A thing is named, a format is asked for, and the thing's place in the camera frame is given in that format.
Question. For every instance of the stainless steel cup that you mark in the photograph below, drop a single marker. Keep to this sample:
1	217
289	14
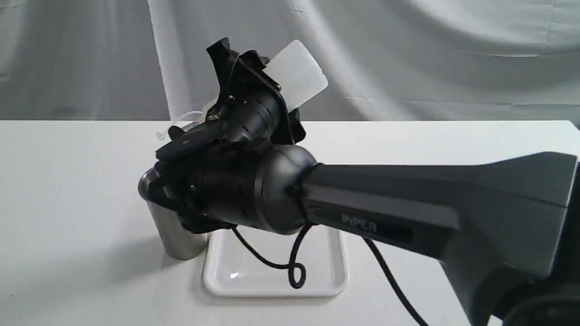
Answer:
179	243

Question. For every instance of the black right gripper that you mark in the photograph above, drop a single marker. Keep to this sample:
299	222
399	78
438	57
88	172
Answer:
250	105

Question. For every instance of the translucent squeeze bottle amber liquid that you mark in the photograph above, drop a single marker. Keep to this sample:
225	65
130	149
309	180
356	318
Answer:
294	68

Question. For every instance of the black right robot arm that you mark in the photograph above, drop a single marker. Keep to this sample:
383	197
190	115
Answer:
506	233

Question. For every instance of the white rectangular plastic tray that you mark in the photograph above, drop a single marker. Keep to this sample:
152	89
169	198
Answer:
230	270

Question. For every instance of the grey fabric backdrop curtain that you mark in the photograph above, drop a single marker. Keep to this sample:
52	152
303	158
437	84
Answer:
384	59

